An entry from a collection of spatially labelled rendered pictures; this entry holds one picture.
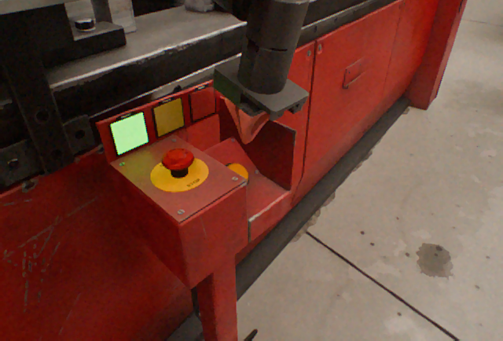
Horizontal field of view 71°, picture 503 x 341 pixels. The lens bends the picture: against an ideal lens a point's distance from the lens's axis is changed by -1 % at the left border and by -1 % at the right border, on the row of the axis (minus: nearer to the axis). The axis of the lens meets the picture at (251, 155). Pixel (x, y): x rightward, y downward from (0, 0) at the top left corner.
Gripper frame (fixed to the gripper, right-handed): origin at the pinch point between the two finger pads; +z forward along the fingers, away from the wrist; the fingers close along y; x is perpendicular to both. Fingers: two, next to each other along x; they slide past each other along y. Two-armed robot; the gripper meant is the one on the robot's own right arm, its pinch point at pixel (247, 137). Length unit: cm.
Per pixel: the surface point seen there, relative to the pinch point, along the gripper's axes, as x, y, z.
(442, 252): -84, -39, 73
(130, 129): 11.3, 10.7, 1.0
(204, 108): -1.2, 10.2, 2.6
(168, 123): 5.5, 10.3, 2.5
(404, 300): -55, -37, 73
